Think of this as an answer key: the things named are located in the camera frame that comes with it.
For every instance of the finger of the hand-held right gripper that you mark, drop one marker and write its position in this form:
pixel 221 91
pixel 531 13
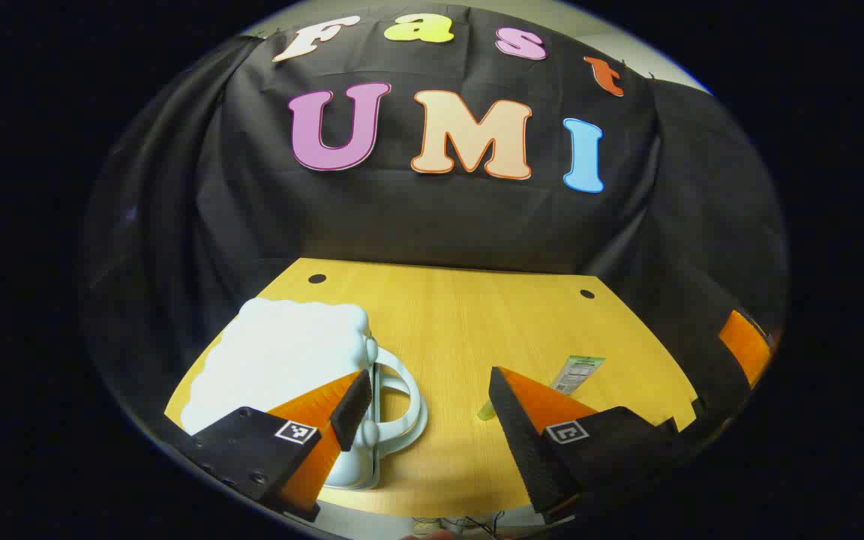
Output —
pixel 743 345

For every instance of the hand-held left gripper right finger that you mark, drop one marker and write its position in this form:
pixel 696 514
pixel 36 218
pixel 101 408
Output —
pixel 522 442

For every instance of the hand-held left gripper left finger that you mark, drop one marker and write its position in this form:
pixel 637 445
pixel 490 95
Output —
pixel 351 409

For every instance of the small green skin care tube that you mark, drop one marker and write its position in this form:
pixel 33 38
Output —
pixel 486 412

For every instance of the white green skin care tube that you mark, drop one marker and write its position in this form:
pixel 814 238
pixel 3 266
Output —
pixel 578 373

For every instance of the black backdrop cloth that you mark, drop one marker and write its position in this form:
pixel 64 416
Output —
pixel 439 217

